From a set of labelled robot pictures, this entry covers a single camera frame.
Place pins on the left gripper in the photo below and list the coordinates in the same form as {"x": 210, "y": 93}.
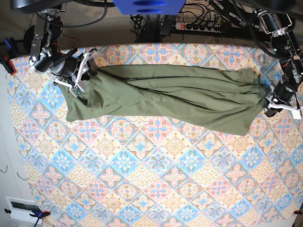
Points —
{"x": 275, "y": 105}

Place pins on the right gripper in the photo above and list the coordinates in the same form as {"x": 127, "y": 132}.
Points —
{"x": 70, "y": 71}

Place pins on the olive green t-shirt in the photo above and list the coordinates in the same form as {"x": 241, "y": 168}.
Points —
{"x": 225, "y": 101}

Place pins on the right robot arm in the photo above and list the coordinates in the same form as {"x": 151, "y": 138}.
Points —
{"x": 41, "y": 40}

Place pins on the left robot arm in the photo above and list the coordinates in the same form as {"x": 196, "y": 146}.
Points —
{"x": 275, "y": 21}

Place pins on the black round stool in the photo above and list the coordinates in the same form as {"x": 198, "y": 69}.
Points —
{"x": 30, "y": 41}

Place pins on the blue red clamp upper left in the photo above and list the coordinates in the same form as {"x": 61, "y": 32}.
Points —
{"x": 6, "y": 59}

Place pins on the blue red clamp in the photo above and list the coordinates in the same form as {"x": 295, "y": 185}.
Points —
{"x": 6, "y": 59}
{"x": 39, "y": 214}

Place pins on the white power strip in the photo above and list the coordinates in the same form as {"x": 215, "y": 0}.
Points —
{"x": 207, "y": 27}

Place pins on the red clamp lower right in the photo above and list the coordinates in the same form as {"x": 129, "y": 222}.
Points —
{"x": 298, "y": 212}

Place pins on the patterned tablecloth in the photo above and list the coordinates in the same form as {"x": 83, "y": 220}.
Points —
{"x": 152, "y": 171}

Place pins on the blue red clamp lower left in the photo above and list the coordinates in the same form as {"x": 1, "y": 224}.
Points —
{"x": 39, "y": 214}

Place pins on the white floor outlet box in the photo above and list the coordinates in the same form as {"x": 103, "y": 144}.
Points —
{"x": 21, "y": 209}

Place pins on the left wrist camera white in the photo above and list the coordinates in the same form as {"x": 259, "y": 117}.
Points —
{"x": 297, "y": 114}

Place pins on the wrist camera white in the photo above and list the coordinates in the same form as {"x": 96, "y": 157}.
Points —
{"x": 76, "y": 90}
{"x": 297, "y": 114}

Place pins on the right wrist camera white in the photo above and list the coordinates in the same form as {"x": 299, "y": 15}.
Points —
{"x": 76, "y": 90}

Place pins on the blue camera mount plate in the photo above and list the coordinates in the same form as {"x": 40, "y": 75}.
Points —
{"x": 149, "y": 7}

